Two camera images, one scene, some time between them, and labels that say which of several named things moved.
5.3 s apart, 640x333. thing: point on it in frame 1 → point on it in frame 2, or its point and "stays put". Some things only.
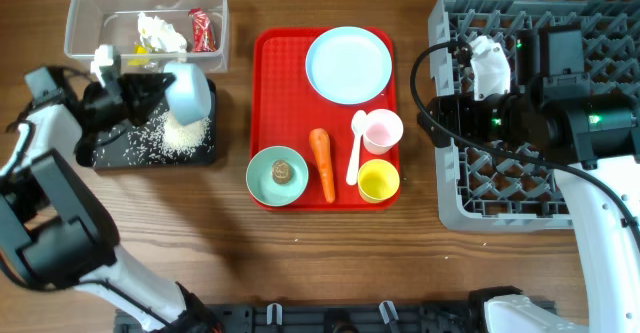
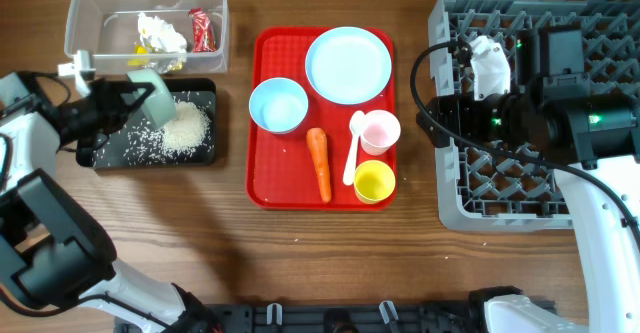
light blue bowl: [189, 98] → [278, 105]
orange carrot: [321, 144] stays put
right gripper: [462, 105] stays put
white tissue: [156, 29] stays put
